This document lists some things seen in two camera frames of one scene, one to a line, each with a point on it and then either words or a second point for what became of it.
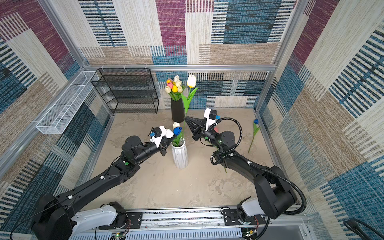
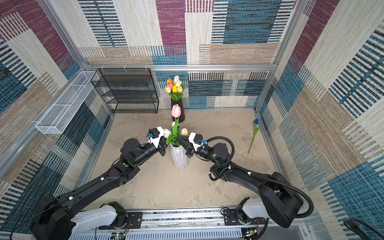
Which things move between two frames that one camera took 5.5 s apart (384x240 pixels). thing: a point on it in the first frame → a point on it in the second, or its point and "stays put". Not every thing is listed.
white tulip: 168,89 stays put
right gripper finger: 195,125 → 185,144
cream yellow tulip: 191,82 → 184,132
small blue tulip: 255,129 stays put
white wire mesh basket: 57,118 stays put
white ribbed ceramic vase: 180,154 stays put
